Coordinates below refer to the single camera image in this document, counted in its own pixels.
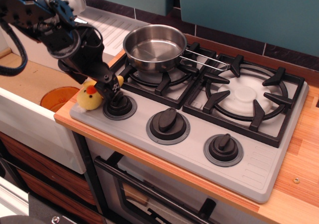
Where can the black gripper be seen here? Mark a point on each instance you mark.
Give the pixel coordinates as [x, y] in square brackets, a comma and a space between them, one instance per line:
[79, 51]

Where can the yellow stuffed duck toy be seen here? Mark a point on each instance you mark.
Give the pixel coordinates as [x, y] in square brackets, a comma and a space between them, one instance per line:
[89, 98]

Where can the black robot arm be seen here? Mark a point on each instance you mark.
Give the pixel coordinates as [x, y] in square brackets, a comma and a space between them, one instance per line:
[28, 16]

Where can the stainless steel pan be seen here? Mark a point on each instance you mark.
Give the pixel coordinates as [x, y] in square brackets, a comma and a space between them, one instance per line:
[157, 48]

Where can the orange plastic drain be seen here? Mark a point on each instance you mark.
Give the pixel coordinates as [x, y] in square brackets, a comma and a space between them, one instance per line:
[57, 98]

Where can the black left stove knob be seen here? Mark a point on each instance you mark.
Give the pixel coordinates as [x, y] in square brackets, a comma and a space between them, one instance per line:
[120, 107]

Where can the black stove knob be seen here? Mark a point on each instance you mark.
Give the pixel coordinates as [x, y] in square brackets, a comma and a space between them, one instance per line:
[120, 107]
[168, 127]
[223, 150]

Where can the white toy sink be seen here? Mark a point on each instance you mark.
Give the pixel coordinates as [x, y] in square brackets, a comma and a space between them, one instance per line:
[21, 115]

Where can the black left burner grate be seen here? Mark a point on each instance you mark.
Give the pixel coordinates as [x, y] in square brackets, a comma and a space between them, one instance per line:
[171, 88]

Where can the black burner grate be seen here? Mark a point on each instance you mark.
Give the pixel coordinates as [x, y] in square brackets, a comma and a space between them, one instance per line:
[287, 93]
[171, 88]

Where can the black middle stove knob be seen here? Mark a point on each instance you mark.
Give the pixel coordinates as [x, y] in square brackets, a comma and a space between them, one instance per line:
[168, 127]

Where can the wooden drawer front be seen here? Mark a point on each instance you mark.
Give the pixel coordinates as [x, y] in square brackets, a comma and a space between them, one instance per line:
[52, 182]

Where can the black right stove knob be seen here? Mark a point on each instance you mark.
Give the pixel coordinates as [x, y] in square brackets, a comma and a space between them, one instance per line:
[223, 150]

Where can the white right burner cap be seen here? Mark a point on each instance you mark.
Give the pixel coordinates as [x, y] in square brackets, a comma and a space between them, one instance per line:
[243, 91]

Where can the grey toy stove top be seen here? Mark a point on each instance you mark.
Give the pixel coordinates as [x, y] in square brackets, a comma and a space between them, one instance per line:
[253, 177]

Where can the black right burner grate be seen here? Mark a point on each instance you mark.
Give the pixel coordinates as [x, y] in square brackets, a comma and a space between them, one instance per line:
[287, 93]

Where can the oven door with handle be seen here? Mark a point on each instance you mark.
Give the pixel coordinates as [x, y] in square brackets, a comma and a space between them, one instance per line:
[111, 166]

